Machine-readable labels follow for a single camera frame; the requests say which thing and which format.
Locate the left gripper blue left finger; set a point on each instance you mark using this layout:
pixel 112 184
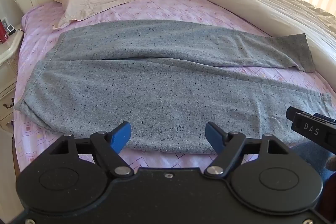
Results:
pixel 106 149

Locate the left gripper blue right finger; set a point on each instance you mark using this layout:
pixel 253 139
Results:
pixel 228 147

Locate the grey speckled pants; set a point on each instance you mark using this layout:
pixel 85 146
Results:
pixel 168 79

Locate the white carved nightstand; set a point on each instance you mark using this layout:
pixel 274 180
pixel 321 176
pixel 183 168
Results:
pixel 8 77

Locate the cream duvet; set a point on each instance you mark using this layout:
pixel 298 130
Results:
pixel 289 17

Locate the red thermos bottle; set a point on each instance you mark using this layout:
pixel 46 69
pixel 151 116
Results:
pixel 3 31

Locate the small white charger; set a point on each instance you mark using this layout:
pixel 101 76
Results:
pixel 10 28

